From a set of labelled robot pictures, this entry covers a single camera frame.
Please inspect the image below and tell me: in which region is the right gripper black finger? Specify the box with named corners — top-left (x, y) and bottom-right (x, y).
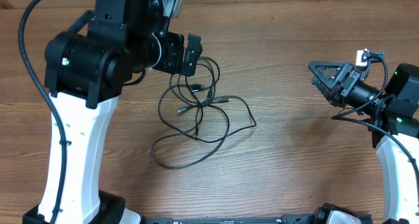
top-left (312, 77), bottom-right (337, 106)
top-left (308, 62), bottom-right (354, 90)

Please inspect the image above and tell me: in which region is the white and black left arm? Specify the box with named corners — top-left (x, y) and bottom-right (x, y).
top-left (22, 0), bottom-right (202, 223)

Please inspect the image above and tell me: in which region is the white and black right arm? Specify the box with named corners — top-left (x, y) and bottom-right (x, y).
top-left (308, 57), bottom-right (418, 223)

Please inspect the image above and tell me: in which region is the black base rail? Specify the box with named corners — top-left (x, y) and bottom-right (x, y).
top-left (140, 203), bottom-right (373, 224)

